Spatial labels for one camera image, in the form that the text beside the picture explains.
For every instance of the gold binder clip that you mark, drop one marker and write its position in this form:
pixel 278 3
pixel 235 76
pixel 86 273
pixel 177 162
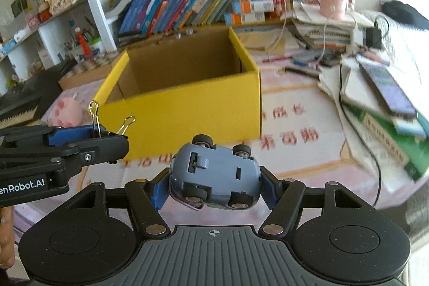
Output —
pixel 100 125

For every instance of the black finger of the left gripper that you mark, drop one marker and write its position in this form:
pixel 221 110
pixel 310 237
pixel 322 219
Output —
pixel 82 145

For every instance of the red tassel ornament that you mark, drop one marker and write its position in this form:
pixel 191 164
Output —
pixel 83 43

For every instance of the grey toy car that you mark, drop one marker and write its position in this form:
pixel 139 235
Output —
pixel 203 173

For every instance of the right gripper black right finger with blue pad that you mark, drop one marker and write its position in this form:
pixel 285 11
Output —
pixel 284 199

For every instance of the row of colourful books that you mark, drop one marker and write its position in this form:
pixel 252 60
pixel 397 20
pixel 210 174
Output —
pixel 149 17

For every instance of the black electronic keyboard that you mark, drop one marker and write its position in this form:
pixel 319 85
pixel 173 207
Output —
pixel 28 101

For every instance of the stack of notebooks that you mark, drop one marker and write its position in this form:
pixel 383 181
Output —
pixel 386 88

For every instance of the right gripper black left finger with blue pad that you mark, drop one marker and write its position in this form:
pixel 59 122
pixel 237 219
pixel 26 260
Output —
pixel 146 199

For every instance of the yellow cardboard box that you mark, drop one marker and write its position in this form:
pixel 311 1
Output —
pixel 205 83

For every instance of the white green lidded jar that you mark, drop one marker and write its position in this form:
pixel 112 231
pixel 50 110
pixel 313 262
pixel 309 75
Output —
pixel 96 47

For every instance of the wooden chess board box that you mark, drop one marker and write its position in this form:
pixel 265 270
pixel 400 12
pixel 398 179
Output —
pixel 89 71

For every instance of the pink checkered table mat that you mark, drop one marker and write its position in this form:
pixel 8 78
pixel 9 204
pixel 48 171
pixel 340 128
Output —
pixel 302 138

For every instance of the pink plush pig toy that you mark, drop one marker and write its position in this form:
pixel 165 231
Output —
pixel 67 112

